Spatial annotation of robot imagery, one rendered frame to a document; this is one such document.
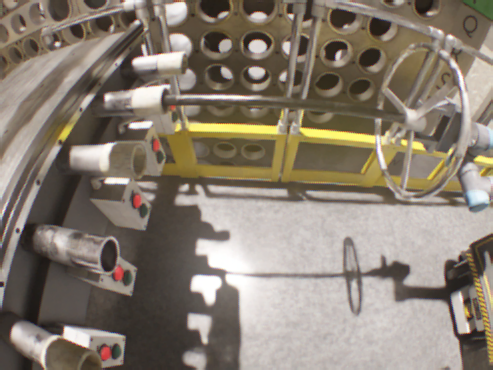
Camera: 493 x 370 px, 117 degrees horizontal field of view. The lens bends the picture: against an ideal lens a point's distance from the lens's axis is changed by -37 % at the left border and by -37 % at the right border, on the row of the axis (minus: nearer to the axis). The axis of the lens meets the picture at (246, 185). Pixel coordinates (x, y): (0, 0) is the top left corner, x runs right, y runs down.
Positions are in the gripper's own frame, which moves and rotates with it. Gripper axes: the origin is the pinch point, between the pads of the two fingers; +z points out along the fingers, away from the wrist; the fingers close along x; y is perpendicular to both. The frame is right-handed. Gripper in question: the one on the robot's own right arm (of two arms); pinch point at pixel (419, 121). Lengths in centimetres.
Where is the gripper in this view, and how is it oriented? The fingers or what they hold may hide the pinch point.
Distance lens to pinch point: 65.1
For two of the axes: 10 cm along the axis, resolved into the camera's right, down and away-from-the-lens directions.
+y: -0.5, 7.2, -6.9
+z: -10.0, -0.5, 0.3
